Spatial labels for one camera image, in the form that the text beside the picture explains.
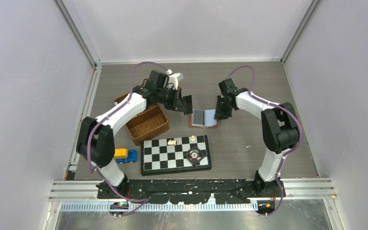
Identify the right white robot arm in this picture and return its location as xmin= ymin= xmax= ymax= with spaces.
xmin=215 ymin=78 xmax=302 ymax=197

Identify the brown woven basket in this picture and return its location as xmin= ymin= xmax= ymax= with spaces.
xmin=125 ymin=103 xmax=170 ymax=146

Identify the blue yellow toy truck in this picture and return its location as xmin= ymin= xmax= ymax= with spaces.
xmin=114 ymin=149 xmax=138 ymax=164

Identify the black red round object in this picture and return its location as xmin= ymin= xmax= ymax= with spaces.
xmin=184 ymin=146 xmax=205 ymax=166

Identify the brown leather card holder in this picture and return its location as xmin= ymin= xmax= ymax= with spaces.
xmin=188 ymin=109 xmax=218 ymax=128

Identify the fallen cream chess piece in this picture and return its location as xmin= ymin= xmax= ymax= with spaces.
xmin=167 ymin=139 xmax=177 ymax=146

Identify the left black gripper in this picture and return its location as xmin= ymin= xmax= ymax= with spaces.
xmin=157 ymin=87 xmax=187 ymax=113

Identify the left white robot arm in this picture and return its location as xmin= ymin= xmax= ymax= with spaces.
xmin=76 ymin=70 xmax=192 ymax=198

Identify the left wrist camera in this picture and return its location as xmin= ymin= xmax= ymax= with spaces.
xmin=165 ymin=69 xmax=184 ymax=90

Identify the black white chessboard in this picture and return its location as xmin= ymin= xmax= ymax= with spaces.
xmin=140 ymin=135 xmax=212 ymax=176

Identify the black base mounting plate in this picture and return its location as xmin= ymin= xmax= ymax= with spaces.
xmin=96 ymin=179 xmax=286 ymax=205

